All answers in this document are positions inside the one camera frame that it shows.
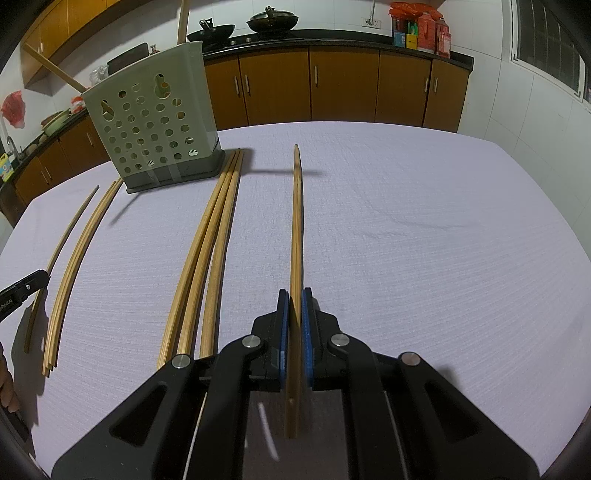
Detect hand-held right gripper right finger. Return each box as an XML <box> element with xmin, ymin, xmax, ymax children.
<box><xmin>301</xmin><ymin>288</ymin><xmax>540</xmax><ymax>480</ymax></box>

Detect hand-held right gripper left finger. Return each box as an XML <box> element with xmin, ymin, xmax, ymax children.
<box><xmin>51</xmin><ymin>290</ymin><xmax>291</xmax><ymax>480</ymax></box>

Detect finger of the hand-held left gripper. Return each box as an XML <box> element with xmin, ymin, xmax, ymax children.
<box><xmin>0</xmin><ymin>269</ymin><xmax>51</xmax><ymax>324</ymax></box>

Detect bamboo sticks pair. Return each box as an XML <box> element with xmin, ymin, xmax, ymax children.
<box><xmin>46</xmin><ymin>179</ymin><xmax>121</xmax><ymax>376</ymax></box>

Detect thin dark wooden chopstick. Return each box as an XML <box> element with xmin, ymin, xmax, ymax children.
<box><xmin>23</xmin><ymin>185</ymin><xmax>100</xmax><ymax>355</ymax></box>

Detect chopsticks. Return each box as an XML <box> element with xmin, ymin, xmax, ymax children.
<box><xmin>178</xmin><ymin>148</ymin><xmax>243</xmax><ymax>357</ymax></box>

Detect grey-green perforated utensil holder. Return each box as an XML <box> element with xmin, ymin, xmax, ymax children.
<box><xmin>81</xmin><ymin>41</ymin><xmax>225</xmax><ymax>193</ymax></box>

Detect person's left hand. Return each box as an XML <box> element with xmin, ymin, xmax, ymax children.
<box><xmin>0</xmin><ymin>342</ymin><xmax>21</xmax><ymax>414</ymax></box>

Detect lavender tablecloth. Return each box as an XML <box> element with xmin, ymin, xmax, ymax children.
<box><xmin>0</xmin><ymin>121</ymin><xmax>591</xmax><ymax>480</ymax></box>

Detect green basin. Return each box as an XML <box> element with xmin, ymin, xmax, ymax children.
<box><xmin>41</xmin><ymin>108</ymin><xmax>72</xmax><ymax>137</ymax></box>

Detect red plastic bag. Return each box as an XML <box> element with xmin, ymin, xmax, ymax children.
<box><xmin>0</xmin><ymin>90</ymin><xmax>26</xmax><ymax>127</ymax></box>

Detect brown wooden base cabinet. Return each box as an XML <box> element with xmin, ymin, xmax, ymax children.
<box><xmin>14</xmin><ymin>46</ymin><xmax>471</xmax><ymax>217</ymax></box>

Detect dark cutting board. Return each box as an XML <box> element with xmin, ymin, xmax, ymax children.
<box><xmin>107</xmin><ymin>43</ymin><xmax>151</xmax><ymax>77</ymax></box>

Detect black kitchen countertop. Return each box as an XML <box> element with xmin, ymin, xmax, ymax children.
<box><xmin>0</xmin><ymin>28</ymin><xmax>475</xmax><ymax>195</ymax></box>

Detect black wok with lid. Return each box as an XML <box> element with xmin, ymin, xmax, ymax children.
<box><xmin>246</xmin><ymin>6</ymin><xmax>301</xmax><ymax>35</ymax></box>

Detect red package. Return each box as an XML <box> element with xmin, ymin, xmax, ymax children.
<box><xmin>418</xmin><ymin>11</ymin><xmax>438</xmax><ymax>52</ymax></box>

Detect red jar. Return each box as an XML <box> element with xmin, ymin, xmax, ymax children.
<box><xmin>436</xmin><ymin>18</ymin><xmax>452</xmax><ymax>58</ymax></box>

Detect orange plastic bag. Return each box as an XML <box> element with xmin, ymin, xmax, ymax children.
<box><xmin>389</xmin><ymin>1</ymin><xmax>431</xmax><ymax>19</ymax></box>

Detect window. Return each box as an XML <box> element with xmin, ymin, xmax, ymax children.
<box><xmin>510</xmin><ymin>0</ymin><xmax>591</xmax><ymax>109</ymax></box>

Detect brown wooden wall cabinet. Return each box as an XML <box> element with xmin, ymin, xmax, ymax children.
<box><xmin>21</xmin><ymin>0</ymin><xmax>183</xmax><ymax>88</ymax></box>

